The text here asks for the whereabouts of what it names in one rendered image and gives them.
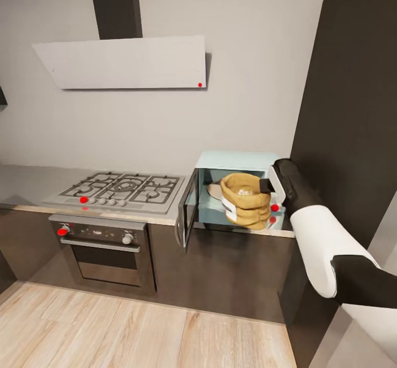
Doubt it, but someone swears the microwave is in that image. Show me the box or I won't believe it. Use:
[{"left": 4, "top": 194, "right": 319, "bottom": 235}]
[{"left": 175, "top": 150, "right": 286, "bottom": 255}]

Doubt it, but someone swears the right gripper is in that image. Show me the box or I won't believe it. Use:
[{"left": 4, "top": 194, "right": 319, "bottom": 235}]
[{"left": 259, "top": 178, "right": 275, "bottom": 193}]

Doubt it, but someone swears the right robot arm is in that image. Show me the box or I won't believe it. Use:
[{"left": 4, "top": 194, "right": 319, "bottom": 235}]
[{"left": 259, "top": 159, "right": 397, "bottom": 368}]

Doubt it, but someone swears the popcorn bag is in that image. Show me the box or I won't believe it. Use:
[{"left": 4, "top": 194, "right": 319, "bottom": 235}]
[{"left": 220, "top": 173, "right": 272, "bottom": 230}]

